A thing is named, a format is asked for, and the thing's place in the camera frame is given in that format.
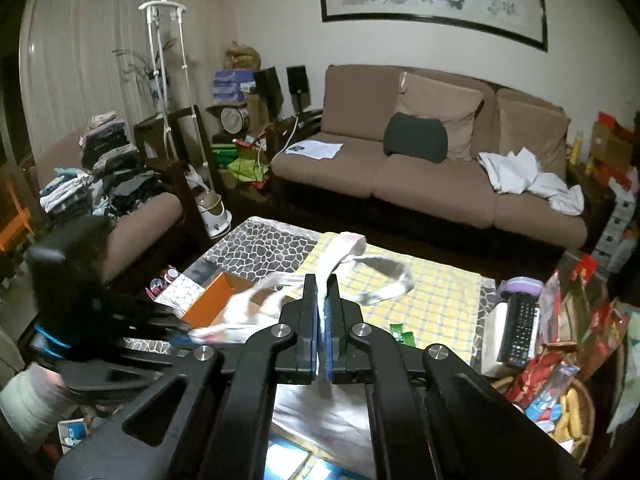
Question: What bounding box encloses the wooden side table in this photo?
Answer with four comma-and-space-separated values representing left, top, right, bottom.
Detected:
205, 104, 326, 162

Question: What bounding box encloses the brown paper bag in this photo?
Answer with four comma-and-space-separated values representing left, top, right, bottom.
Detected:
224, 42, 262, 71

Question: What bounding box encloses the black remote control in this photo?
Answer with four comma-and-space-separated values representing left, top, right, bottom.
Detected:
496, 296, 541, 368

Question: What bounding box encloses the white tissue box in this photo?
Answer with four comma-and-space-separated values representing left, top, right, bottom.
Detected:
481, 304, 542, 378

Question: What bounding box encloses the red cardboard box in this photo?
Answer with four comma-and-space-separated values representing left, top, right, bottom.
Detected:
590, 112, 640, 186

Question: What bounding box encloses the white crumpled cloth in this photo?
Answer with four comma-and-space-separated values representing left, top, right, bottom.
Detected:
477, 147, 586, 217

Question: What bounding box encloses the stack of folded dark clothes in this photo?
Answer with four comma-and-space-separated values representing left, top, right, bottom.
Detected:
80, 110, 169, 217

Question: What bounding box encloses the white garment steamer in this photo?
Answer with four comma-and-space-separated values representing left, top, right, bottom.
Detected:
138, 0, 234, 239

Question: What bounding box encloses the green bag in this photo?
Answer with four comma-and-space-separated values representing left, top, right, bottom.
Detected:
227, 156, 269, 184

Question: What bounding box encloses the bunch of bananas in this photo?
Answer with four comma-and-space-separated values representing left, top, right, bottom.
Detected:
554, 389, 592, 442

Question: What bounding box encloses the black cushion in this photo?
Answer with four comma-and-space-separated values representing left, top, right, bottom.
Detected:
384, 112, 449, 164

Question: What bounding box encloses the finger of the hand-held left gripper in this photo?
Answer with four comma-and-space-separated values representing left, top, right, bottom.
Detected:
115, 304, 192, 342
64, 346, 202, 404

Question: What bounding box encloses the red snack packet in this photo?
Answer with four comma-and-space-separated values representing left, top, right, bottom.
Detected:
562, 254, 632, 378
506, 342, 582, 407

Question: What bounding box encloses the white cable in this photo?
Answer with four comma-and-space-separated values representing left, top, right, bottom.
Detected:
256, 115, 302, 167

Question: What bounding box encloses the black speaker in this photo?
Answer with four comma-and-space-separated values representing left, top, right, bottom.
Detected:
286, 65, 310, 113
252, 66, 284, 111

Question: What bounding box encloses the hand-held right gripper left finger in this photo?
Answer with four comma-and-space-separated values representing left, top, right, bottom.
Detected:
54, 274, 321, 480

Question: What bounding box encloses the potted plant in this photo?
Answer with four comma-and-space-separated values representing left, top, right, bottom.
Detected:
112, 39, 177, 107

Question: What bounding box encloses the white patterned box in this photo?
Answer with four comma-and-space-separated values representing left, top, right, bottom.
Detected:
152, 275, 207, 317

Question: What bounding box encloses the brown sofa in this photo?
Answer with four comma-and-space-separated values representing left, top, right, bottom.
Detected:
270, 64, 589, 251

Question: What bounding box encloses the brown wicker basket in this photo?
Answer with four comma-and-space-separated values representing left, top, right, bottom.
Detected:
492, 375, 597, 462

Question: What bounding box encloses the brown wooden armchair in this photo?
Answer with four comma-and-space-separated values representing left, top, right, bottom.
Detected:
30, 105, 217, 282

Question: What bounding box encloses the stack of blue boxes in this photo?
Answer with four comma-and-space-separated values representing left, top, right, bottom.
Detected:
212, 69, 258, 104

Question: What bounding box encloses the orange cardboard box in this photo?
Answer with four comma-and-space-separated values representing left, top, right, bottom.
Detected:
179, 271, 256, 328

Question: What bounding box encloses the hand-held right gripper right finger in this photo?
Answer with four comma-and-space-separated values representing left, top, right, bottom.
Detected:
324, 276, 583, 480

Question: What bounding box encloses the stack of white boxes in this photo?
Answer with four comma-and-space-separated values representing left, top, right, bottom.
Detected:
592, 194, 640, 274

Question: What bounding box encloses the orange frame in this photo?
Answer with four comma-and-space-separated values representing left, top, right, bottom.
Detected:
0, 179, 37, 254

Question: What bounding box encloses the brown pillow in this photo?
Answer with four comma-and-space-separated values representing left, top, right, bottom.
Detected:
395, 72, 485, 162

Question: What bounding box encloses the purple round container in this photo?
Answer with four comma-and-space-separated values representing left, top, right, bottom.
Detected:
495, 277, 545, 302

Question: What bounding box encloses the white paper sheet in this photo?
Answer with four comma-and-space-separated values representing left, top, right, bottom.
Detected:
284, 141, 344, 161

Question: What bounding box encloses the white plastic bag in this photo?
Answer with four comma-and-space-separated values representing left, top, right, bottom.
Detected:
187, 231, 416, 346

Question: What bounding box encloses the white curtain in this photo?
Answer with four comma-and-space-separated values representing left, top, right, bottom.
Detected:
19, 0, 168, 161

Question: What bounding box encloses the yellow checked cloth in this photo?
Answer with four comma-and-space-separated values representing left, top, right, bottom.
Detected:
270, 231, 485, 441

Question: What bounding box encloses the stack of folded light clothes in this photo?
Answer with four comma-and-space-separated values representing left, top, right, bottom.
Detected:
40, 165, 101, 219

